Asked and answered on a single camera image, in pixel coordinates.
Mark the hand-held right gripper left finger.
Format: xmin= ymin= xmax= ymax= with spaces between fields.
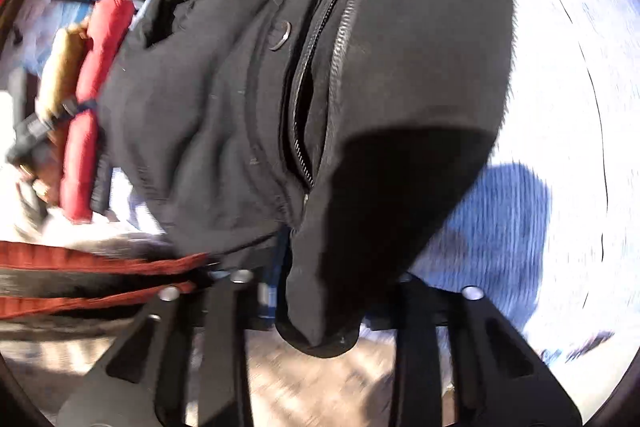
xmin=59 ymin=270 xmax=281 ymax=427

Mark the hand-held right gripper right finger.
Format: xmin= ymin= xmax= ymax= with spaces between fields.
xmin=390 ymin=274 xmax=584 ymax=427

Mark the black jacket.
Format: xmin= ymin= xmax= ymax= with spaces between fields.
xmin=97 ymin=0 xmax=517 ymax=359

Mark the person's left forearm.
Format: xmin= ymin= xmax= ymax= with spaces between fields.
xmin=36 ymin=0 xmax=137 ymax=226

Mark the person's left hand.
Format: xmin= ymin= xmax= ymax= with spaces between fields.
xmin=19 ymin=132 xmax=67 ymax=208

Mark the white blue textured bedsheet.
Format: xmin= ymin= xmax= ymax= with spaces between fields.
xmin=350 ymin=0 xmax=640 ymax=370

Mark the red strap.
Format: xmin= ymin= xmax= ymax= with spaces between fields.
xmin=0 ymin=239 xmax=212 ymax=344

